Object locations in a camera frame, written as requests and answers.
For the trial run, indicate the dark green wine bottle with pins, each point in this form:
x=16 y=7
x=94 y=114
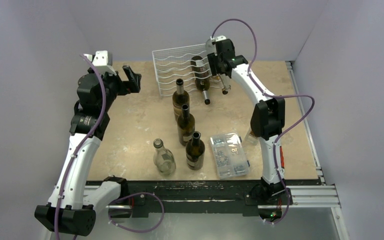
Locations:
x=185 y=125

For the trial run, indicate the clear plastic screw box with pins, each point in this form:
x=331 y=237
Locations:
x=229 y=155

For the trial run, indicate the white wire wine rack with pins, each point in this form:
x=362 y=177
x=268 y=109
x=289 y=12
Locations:
x=173 y=63

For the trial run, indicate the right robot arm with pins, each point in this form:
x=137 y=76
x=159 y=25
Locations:
x=268 y=116

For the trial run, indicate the dark brown wine bottle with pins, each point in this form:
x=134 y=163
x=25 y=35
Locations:
x=195 y=151

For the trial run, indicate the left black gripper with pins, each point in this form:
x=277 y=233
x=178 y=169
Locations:
x=132 y=85

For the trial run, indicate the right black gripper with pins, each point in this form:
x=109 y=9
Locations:
x=214 y=66

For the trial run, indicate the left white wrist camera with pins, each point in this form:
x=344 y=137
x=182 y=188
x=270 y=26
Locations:
x=103 y=62

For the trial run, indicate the square clear liquor bottle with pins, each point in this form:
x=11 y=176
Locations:
x=251 y=138

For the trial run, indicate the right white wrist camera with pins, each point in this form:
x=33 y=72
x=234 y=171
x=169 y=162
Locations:
x=210 y=45

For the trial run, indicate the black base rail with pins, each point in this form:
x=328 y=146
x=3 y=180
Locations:
x=199 y=197

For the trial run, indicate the short clear glass bottle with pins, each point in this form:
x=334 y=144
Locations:
x=163 y=158

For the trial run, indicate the red handled adjustable wrench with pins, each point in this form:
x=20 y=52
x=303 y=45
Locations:
x=281 y=157

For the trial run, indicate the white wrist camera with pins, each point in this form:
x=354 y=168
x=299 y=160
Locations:
x=103 y=62
x=210 y=45

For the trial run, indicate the olive green wine bottle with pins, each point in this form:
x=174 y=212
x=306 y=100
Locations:
x=180 y=97

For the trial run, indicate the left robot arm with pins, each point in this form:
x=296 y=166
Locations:
x=68 y=210

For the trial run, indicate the dark bottle lying in rack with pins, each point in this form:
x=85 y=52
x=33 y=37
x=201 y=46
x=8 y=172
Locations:
x=202 y=77

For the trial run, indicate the small clear bottle in rack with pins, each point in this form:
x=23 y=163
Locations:
x=224 y=83

